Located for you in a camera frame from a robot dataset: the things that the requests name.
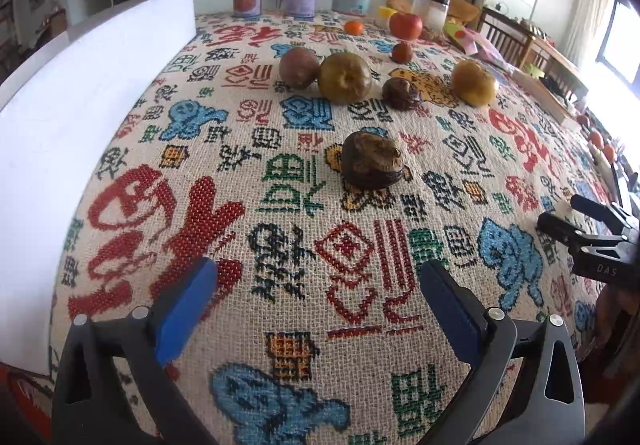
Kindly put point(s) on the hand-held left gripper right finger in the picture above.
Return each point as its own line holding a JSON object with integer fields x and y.
{"x": 450, "y": 315}

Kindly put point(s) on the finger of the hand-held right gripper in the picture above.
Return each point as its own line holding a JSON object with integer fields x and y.
{"x": 560, "y": 231}
{"x": 600, "y": 212}

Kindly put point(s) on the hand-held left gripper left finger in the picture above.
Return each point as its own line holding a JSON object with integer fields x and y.
{"x": 187, "y": 310}

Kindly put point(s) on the small reddish brown fruit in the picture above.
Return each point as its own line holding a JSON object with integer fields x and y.
{"x": 402, "y": 52}

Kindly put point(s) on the tangerine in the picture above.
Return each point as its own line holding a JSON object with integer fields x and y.
{"x": 353, "y": 27}

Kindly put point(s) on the small orange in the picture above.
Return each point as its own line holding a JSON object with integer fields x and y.
{"x": 608, "y": 153}
{"x": 582, "y": 120}
{"x": 595, "y": 140}

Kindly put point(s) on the printed woven tablecloth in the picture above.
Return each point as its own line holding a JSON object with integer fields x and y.
{"x": 250, "y": 185}

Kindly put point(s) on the large wrinkled brown passion fruit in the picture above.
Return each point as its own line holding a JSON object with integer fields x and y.
{"x": 371, "y": 160}

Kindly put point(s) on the dark wooden chair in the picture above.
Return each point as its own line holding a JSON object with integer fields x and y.
{"x": 500, "y": 32}

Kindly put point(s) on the wrinkled dark passion fruit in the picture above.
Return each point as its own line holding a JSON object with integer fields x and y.
{"x": 401, "y": 93}

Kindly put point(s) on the white foam board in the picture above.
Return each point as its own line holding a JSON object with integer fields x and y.
{"x": 75, "y": 125}

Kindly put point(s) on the pink fruit print snack bag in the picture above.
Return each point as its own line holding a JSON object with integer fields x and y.
{"x": 462, "y": 35}

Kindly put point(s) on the orange beanbag chair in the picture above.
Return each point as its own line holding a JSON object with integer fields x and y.
{"x": 462, "y": 10}

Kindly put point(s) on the clear jar with black lid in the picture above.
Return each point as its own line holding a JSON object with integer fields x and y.
{"x": 431, "y": 10}

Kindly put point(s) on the red apple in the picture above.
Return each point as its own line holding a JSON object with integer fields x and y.
{"x": 405, "y": 25}

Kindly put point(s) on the yellow green apple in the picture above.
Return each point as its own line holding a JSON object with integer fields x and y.
{"x": 345, "y": 77}

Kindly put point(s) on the smooth purple passion fruit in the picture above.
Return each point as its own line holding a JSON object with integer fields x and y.
{"x": 298, "y": 68}

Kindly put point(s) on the yellow lid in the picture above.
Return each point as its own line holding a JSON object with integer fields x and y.
{"x": 384, "y": 15}

